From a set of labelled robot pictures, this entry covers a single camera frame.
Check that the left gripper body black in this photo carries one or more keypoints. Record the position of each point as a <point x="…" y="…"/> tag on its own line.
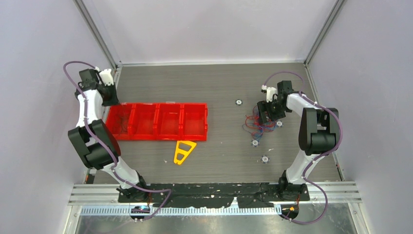
<point x="110" y="98"/>

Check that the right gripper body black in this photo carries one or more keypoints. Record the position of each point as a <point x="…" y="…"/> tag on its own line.
<point x="276" y="111"/>

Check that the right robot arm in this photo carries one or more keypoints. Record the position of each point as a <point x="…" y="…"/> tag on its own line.
<point x="319" y="132"/>

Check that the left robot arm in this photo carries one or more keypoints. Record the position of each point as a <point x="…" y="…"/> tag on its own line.
<point x="94" y="143"/>

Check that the poker chip top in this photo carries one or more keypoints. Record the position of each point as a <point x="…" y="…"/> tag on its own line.
<point x="238" y="102"/>

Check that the poker chip lower middle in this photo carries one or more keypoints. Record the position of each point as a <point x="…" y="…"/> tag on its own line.
<point x="255" y="143"/>

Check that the poker chip bottom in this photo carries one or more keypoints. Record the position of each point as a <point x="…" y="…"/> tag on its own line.
<point x="264" y="159"/>

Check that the red four-compartment bin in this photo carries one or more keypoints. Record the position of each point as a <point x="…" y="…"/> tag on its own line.
<point x="158" y="121"/>

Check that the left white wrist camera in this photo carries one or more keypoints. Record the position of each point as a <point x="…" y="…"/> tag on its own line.
<point x="105" y="76"/>

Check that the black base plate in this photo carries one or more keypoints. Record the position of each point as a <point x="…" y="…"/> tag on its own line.
<point x="214" y="195"/>

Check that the yellow triangular plastic frame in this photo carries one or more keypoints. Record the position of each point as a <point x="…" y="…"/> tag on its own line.
<point x="182" y="150"/>

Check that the aluminium front rail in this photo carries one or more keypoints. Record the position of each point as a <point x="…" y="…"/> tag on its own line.
<point x="102" y="200"/>

